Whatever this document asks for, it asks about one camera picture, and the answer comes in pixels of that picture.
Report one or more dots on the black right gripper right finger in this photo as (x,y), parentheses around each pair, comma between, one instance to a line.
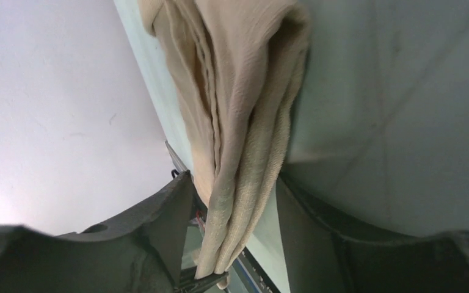
(328,250)

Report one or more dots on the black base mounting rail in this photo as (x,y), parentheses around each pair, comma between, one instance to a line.
(245,275)

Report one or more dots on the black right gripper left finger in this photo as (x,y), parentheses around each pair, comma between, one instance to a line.
(137,250)

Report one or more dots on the beige cloth napkin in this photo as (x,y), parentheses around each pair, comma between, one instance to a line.
(237,67)

